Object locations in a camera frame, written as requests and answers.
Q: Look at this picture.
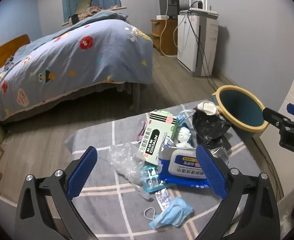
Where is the bed with grey skirt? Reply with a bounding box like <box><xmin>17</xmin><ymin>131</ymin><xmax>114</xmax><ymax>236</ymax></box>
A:
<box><xmin>2</xmin><ymin>80</ymin><xmax>154</xmax><ymax>124</ymax></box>

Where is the white router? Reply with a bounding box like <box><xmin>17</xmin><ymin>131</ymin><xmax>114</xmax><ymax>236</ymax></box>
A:
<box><xmin>188</xmin><ymin>0</ymin><xmax>219</xmax><ymax>16</ymax></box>

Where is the plaid patterned pillow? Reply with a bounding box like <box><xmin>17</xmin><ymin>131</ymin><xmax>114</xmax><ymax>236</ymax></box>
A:
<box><xmin>77</xmin><ymin>5</ymin><xmax>105</xmax><ymax>20</ymax></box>

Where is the wooden cabinet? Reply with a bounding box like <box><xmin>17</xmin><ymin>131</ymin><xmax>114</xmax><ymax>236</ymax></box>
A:
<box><xmin>151</xmin><ymin>19</ymin><xmax>179</xmax><ymax>56</ymax></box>

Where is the olive green cushion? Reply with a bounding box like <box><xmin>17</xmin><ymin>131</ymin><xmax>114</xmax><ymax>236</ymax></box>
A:
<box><xmin>76</xmin><ymin>0</ymin><xmax>93</xmax><ymax>14</ymax></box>

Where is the blue printed plastic wrapper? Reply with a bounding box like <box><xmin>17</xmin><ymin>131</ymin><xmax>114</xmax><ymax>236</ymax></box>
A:
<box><xmin>176</xmin><ymin>110</ymin><xmax>195</xmax><ymax>131</ymax></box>

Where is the white tissue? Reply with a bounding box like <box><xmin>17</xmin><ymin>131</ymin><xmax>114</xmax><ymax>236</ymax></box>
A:
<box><xmin>175</xmin><ymin>126</ymin><xmax>195</xmax><ymax>148</ymax></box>

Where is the pink packet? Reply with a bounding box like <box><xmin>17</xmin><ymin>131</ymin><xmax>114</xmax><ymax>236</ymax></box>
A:
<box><xmin>136</xmin><ymin>121</ymin><xmax>150</xmax><ymax>142</ymax></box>

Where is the black cable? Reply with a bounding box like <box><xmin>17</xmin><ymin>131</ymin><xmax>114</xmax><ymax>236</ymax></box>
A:
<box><xmin>184</xmin><ymin>4</ymin><xmax>221</xmax><ymax>92</ymax></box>

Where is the black monitor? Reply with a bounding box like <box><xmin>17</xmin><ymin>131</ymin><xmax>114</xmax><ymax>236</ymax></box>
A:
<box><xmin>158</xmin><ymin>0</ymin><xmax>180</xmax><ymax>20</ymax></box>

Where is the white air purifier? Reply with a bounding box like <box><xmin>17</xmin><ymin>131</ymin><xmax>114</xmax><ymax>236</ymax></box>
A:
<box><xmin>177</xmin><ymin>11</ymin><xmax>219</xmax><ymax>78</ymax></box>

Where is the black plastic bag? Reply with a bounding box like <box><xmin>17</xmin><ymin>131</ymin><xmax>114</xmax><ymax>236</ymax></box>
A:
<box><xmin>192</xmin><ymin>107</ymin><xmax>234</xmax><ymax>151</ymax></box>

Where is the silver foil wrapper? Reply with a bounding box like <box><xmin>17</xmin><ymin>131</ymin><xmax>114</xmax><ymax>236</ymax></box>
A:
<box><xmin>209</xmin><ymin>146</ymin><xmax>230</xmax><ymax>166</ymax></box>

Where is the grey checked rug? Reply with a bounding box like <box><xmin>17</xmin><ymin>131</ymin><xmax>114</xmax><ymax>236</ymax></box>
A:
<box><xmin>65</xmin><ymin>99</ymin><xmax>285</xmax><ymax>240</ymax></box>

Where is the teal blister pack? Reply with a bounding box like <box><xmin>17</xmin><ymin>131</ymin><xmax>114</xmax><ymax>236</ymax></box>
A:
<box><xmin>141</xmin><ymin>165</ymin><xmax>176</xmax><ymax>194</ymax></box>

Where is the green white medicine box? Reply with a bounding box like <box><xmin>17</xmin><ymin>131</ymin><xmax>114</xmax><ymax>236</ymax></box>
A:
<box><xmin>138</xmin><ymin>110</ymin><xmax>178</xmax><ymax>162</ymax></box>

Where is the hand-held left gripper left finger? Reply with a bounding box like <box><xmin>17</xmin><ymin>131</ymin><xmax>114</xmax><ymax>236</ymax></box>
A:
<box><xmin>14</xmin><ymin>145</ymin><xmax>99</xmax><ymax>240</ymax></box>

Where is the white cable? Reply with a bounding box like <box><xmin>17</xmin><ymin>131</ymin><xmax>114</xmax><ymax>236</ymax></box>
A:
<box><xmin>159</xmin><ymin>17</ymin><xmax>179</xmax><ymax>57</ymax></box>

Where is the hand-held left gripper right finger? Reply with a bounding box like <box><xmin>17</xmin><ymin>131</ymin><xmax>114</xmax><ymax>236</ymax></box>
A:
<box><xmin>194</xmin><ymin>144</ymin><xmax>280</xmax><ymax>240</ymax></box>

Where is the blue wet wipes pack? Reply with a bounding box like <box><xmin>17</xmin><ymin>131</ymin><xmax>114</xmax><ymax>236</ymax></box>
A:
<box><xmin>158</xmin><ymin>146</ymin><xmax>213</xmax><ymax>188</ymax></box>

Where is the white respirator mask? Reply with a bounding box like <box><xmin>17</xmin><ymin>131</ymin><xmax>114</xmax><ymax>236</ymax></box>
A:
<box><xmin>196</xmin><ymin>101</ymin><xmax>221</xmax><ymax>116</ymax></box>

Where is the blue trash bin yellow rim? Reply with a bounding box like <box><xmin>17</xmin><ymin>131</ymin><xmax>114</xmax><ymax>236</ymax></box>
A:
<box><xmin>211</xmin><ymin>85</ymin><xmax>271</xmax><ymax>141</ymax></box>

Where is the blue face mask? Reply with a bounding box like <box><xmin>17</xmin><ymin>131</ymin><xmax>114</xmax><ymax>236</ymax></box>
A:
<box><xmin>144</xmin><ymin>197</ymin><xmax>195</xmax><ymax>229</ymax></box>

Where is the silver blister pack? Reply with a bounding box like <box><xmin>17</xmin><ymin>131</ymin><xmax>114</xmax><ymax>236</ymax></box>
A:
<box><xmin>155</xmin><ymin>189</ymin><xmax>174</xmax><ymax>211</ymax></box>

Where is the bed with cartoon duvet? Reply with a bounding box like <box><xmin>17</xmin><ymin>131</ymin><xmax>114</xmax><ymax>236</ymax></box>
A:
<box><xmin>0</xmin><ymin>11</ymin><xmax>154</xmax><ymax>122</ymax></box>

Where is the clear plastic bag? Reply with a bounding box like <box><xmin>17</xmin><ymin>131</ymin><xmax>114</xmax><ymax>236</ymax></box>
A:
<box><xmin>107</xmin><ymin>142</ymin><xmax>153</xmax><ymax>201</ymax></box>

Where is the wooden headboard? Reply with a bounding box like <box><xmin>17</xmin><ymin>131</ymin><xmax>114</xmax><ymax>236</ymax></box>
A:
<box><xmin>0</xmin><ymin>34</ymin><xmax>32</xmax><ymax>77</ymax></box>

